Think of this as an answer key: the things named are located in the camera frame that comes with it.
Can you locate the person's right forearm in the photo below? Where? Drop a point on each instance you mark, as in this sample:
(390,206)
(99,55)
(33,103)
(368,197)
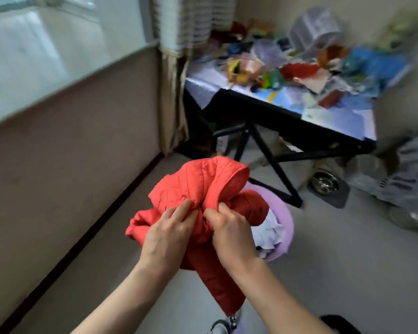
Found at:
(278,306)

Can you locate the red quilted jacket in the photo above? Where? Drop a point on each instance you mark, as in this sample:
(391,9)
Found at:
(195,177)

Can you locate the white bottle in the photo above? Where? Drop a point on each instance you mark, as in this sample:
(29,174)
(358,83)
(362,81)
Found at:
(222,144)

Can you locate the cream perforated basket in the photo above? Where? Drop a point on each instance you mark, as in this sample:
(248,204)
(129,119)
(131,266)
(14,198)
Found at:
(405,219)

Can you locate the white shirt red trim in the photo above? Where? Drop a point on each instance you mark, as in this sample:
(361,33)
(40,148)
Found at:
(268,233)

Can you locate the printed plastic bag pile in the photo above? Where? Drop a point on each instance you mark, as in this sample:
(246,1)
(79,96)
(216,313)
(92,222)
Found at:
(404,177)

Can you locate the person's left hand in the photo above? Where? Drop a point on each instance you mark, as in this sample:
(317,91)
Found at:
(167,240)

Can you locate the dark brown baseboard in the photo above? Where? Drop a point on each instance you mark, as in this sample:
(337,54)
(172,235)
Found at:
(73,250)

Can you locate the steel pet bowl on mat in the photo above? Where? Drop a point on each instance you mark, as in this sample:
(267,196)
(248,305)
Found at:
(339,201)

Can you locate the white window sill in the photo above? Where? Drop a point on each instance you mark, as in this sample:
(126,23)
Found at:
(38,66)

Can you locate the blue white table cover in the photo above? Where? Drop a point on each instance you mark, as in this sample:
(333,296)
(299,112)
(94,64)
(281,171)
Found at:
(334,121)

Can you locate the black fluffy object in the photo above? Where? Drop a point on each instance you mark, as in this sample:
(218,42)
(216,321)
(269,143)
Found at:
(339,325)

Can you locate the pink plastic laundry tub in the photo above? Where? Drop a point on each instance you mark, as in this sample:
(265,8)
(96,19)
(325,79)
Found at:
(282,212)

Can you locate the white right clog shoe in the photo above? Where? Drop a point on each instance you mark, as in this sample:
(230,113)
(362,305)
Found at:
(219,326)

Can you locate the black metal table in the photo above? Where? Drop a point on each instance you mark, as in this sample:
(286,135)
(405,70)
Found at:
(264,111)

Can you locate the beige curtain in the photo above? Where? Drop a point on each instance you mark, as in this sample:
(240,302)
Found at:
(170,100)

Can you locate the person's right hand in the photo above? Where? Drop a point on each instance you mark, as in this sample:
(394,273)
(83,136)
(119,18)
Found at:
(233,243)

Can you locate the person's left forearm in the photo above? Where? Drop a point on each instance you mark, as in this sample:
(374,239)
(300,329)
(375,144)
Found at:
(125,306)

